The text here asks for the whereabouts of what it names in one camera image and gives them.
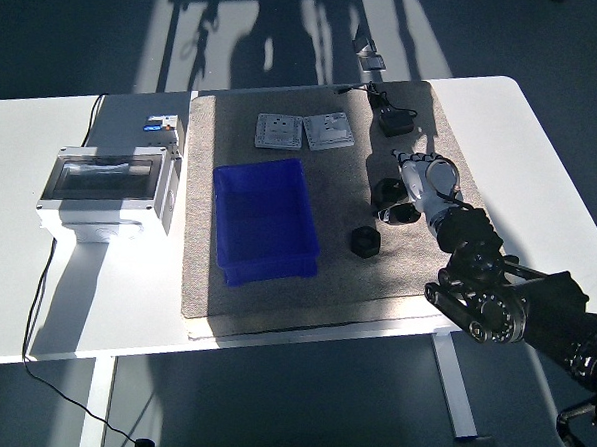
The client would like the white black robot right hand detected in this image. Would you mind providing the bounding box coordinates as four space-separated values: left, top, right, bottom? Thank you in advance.
377 147 467 229

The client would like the blue plastic box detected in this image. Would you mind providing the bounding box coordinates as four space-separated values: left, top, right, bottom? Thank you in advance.
207 153 326 291

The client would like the white socket plate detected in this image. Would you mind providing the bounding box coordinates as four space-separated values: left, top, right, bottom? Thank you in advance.
300 109 358 153
252 112 305 152

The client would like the grey-brown mat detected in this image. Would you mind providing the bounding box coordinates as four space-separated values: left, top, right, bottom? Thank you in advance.
176 68 495 355

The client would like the small grey floor object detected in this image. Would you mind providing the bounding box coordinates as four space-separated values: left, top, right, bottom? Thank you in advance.
351 25 389 73

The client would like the white table leg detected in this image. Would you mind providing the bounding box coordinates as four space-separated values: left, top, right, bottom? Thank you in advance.
79 355 117 447
426 333 487 439

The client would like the white blue circuit breaker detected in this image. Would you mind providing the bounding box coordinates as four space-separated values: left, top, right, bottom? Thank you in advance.
141 113 185 158

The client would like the black power adapter with cord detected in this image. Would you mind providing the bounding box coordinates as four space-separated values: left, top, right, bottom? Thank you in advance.
331 79 420 140

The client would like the white electrical enclosure box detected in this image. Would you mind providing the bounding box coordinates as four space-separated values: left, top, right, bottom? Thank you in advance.
33 139 184 249

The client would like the thin black cable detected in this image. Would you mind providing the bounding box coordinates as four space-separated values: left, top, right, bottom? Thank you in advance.
16 89 159 445

